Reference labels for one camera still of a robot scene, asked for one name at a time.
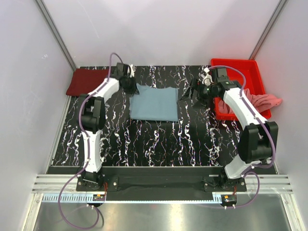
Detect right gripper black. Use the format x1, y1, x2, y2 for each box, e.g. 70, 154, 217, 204
180, 78, 218, 110

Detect blue-grey t-shirt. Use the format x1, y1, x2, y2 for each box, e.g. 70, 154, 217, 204
129, 84, 179, 122

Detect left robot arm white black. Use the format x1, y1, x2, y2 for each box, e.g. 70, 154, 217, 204
77, 63, 139, 191

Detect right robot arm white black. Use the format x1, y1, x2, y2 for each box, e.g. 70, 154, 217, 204
181, 65, 278, 191

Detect folded dark red t-shirt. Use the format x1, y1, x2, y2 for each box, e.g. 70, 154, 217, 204
66, 68, 108, 97

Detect red plastic bin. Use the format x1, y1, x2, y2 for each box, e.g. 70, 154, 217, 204
211, 58, 266, 121

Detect pink t-shirt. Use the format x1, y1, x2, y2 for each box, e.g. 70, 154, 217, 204
218, 89, 282, 114

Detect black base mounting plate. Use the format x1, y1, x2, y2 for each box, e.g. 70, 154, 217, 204
77, 167, 246, 193

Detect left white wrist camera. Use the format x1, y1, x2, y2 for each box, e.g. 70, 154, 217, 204
129, 64, 135, 78

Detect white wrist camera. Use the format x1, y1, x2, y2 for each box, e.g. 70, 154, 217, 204
129, 64, 135, 78
201, 67, 213, 86

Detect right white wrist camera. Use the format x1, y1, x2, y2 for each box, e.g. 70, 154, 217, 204
201, 67, 213, 86

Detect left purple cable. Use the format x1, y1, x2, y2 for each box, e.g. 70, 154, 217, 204
57, 52, 123, 229

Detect purple cable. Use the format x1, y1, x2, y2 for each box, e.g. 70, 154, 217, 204
194, 65, 276, 209
57, 52, 123, 229

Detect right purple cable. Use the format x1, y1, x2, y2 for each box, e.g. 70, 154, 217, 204
194, 65, 276, 209

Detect left aluminium corner post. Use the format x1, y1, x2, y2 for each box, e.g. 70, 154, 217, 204
34, 0, 77, 71

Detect aluminium corner post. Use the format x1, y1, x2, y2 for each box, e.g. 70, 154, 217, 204
34, 0, 77, 71
248, 0, 289, 60

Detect right aluminium corner post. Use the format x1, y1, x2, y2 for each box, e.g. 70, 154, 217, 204
248, 0, 289, 60

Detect aluminium frame rail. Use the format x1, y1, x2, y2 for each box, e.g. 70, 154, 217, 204
32, 174, 293, 194

